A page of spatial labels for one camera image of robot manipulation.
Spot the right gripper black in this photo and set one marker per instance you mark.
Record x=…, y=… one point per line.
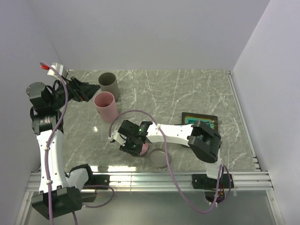
x=135, y=152

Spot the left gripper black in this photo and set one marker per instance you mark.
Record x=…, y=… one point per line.
x=82, y=90

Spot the metal serving tongs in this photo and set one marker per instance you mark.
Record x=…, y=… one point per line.
x=214, y=122

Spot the pink round lid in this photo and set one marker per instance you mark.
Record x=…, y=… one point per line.
x=145, y=147

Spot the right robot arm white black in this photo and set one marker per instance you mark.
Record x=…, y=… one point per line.
x=204, y=141

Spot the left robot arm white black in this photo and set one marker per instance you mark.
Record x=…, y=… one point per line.
x=59, y=193

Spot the pink cylindrical container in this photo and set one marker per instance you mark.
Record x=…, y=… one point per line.
x=106, y=106

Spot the grey cylindrical container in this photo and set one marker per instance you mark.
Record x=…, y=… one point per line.
x=108, y=82

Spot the square black teal plate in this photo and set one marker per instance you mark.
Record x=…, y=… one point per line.
x=191, y=118

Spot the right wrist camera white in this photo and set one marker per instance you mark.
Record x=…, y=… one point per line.
x=117, y=137

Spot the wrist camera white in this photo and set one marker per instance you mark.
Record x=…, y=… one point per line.
x=117, y=137
x=60, y=69

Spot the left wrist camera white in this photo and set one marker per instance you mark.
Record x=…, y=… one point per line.
x=60, y=69

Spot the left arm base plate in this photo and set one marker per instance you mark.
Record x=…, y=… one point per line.
x=101, y=181

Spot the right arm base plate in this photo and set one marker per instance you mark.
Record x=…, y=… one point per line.
x=202, y=181

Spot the aluminium front rail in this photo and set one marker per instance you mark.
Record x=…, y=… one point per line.
x=162, y=181

